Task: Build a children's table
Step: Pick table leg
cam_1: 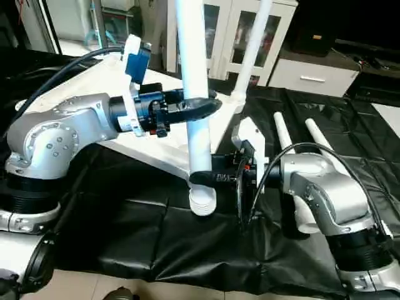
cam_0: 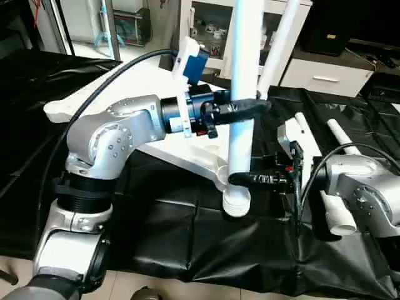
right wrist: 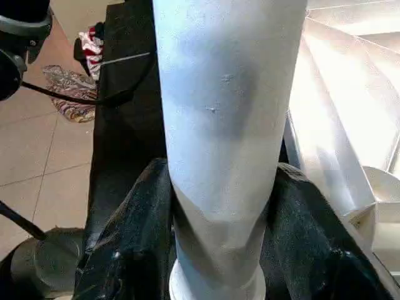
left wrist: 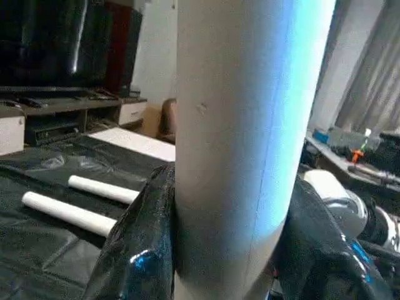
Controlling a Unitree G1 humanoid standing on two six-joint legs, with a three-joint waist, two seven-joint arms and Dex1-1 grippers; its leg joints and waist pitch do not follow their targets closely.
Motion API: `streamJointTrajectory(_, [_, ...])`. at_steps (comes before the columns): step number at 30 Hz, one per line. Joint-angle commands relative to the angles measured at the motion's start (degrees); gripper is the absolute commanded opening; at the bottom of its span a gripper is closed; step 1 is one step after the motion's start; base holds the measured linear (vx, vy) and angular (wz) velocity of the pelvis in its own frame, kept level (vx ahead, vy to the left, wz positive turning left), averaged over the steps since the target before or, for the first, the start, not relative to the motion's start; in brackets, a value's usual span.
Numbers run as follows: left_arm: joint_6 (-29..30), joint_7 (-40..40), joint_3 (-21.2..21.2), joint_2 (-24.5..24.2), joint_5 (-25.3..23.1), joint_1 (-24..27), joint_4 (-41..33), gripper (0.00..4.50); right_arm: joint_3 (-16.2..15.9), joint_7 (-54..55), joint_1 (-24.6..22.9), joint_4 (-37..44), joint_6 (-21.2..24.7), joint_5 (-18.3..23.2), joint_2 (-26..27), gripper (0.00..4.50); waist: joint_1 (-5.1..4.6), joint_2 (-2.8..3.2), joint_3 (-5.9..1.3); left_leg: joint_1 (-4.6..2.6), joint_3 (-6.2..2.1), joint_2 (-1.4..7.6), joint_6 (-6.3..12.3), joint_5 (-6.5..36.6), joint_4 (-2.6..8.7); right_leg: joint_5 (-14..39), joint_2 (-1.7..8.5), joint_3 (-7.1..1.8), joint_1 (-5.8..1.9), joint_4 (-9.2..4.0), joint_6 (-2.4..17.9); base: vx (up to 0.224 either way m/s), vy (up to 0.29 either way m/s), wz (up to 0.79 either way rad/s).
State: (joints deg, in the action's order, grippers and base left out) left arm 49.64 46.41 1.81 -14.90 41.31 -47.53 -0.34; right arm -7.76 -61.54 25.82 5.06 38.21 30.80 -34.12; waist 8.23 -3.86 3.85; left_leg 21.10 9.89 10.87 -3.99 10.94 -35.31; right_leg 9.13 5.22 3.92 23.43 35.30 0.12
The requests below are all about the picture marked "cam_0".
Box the white plastic table top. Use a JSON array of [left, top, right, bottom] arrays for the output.
[[42, 59, 277, 189]]

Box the white glass door cabinet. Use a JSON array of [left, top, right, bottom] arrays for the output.
[[179, 0, 312, 82]]

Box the white drawer unit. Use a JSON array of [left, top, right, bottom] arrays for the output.
[[279, 55, 374, 98]]

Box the black work mat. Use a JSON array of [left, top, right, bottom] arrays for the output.
[[0, 49, 400, 299]]

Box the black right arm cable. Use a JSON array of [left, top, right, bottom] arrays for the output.
[[294, 142, 400, 241]]

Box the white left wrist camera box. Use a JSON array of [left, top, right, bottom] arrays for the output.
[[173, 37, 211, 86]]

